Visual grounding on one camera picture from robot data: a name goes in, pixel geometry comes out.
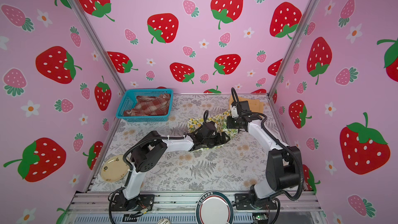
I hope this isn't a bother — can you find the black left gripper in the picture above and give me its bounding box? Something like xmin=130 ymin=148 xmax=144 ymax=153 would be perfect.
xmin=202 ymin=131 xmax=232 ymax=147

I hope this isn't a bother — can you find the yellow skirt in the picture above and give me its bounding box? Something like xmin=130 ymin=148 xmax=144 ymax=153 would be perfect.
xmin=238 ymin=96 xmax=264 ymax=113

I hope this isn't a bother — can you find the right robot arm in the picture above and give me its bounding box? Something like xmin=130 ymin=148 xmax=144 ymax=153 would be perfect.
xmin=227 ymin=101 xmax=304 ymax=207

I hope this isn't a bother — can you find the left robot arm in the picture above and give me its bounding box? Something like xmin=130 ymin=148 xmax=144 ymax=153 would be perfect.
xmin=121 ymin=121 xmax=231 ymax=201

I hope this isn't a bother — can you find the teal plastic basket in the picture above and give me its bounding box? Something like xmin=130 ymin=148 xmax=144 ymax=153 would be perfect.
xmin=116 ymin=89 xmax=173 ymax=122

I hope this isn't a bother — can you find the red plaid skirt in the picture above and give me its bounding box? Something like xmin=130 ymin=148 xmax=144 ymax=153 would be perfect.
xmin=123 ymin=93 xmax=171 ymax=117

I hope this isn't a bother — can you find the white plate green rim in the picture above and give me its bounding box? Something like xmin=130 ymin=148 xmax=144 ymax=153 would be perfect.
xmin=195 ymin=191 xmax=234 ymax=224

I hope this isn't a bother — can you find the white chocolate drizzled donut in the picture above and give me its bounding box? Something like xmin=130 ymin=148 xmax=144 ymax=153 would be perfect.
xmin=157 ymin=218 xmax=171 ymax=224

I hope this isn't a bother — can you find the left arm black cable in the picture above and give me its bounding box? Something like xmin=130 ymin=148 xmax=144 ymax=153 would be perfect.
xmin=108 ymin=109 xmax=209 ymax=224

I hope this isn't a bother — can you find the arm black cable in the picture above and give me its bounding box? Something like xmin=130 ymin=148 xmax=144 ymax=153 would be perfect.
xmin=108 ymin=109 xmax=209 ymax=224
xmin=231 ymin=87 xmax=304 ymax=224

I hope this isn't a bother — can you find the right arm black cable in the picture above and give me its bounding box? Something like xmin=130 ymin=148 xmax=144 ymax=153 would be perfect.
xmin=231 ymin=87 xmax=304 ymax=224

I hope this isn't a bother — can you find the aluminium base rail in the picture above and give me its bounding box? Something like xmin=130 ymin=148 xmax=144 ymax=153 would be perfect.
xmin=60 ymin=191 xmax=327 ymax=224

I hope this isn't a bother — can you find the aluminium frame post right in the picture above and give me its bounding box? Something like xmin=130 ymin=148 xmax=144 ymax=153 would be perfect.
xmin=268 ymin=0 xmax=320 ymax=98

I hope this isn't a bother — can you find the aluminium frame post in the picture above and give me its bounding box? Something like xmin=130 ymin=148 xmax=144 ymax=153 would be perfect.
xmin=68 ymin=0 xmax=126 ymax=94
xmin=268 ymin=0 xmax=320 ymax=98

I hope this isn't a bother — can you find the aluminium frame post left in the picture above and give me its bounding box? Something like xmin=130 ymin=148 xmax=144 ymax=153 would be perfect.
xmin=68 ymin=0 xmax=126 ymax=94

